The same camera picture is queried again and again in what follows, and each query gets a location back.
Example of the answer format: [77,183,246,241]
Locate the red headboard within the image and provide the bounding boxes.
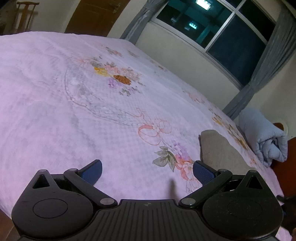
[271,137,295,198]

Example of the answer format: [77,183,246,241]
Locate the pink floral bed sheet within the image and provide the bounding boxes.
[1,32,281,215]

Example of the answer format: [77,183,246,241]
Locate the dark glass window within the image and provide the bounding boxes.
[152,1,276,89]

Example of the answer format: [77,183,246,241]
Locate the grey curtain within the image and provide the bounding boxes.
[120,0,168,45]
[223,6,295,120]

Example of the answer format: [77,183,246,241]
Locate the grey right curtain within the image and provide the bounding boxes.
[223,6,295,120]

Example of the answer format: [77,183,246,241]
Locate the wooden chair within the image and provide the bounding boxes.
[14,1,40,33]

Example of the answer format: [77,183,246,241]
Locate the light blue folded blanket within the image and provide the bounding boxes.
[238,108,288,167]

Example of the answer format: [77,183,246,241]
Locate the brown wooden door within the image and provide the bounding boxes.
[65,0,130,37]

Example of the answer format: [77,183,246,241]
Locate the grey left curtain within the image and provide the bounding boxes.
[120,0,168,45]

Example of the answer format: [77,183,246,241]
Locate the grey-green pants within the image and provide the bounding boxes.
[199,130,255,175]

